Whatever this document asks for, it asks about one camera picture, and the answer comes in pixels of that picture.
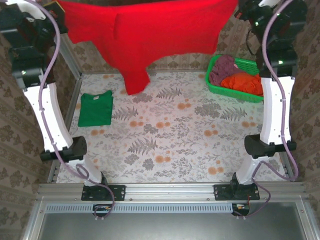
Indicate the red t-shirt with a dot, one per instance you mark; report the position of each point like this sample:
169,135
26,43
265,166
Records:
150,30

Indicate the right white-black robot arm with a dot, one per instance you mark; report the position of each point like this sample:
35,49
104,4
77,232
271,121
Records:
275,112

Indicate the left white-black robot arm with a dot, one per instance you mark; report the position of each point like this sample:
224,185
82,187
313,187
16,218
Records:
50,112

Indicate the orange t-shirt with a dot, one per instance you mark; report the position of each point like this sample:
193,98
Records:
245,83

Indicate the purple t-shirt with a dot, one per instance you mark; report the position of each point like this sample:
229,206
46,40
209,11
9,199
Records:
222,67

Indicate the green plastic basket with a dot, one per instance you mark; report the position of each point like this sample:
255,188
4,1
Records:
232,94

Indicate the folded green t-shirt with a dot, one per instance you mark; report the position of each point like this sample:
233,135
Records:
95,110

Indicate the floral print table cover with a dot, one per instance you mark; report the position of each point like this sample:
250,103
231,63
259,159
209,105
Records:
175,140

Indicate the small black connector board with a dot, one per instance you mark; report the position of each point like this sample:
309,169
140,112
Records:
102,209
241,208

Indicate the grey metal sheet panel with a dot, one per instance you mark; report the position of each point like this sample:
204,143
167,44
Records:
175,227

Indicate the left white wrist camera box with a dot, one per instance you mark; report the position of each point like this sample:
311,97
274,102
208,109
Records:
32,10

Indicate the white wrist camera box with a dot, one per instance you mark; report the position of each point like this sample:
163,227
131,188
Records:
268,2
32,10

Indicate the aluminium corner post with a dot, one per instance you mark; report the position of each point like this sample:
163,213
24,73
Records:
70,57

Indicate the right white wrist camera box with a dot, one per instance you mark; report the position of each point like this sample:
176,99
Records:
268,2

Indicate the aluminium side rail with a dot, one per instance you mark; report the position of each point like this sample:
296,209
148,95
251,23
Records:
72,100
285,162

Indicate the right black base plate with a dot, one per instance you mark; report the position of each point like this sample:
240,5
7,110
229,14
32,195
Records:
221,192

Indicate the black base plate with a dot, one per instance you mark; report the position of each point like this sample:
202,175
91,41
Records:
117,192
221,192

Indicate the aluminium mounting rail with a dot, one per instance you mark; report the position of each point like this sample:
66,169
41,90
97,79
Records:
170,191

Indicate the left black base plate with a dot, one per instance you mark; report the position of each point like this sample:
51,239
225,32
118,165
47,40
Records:
117,192

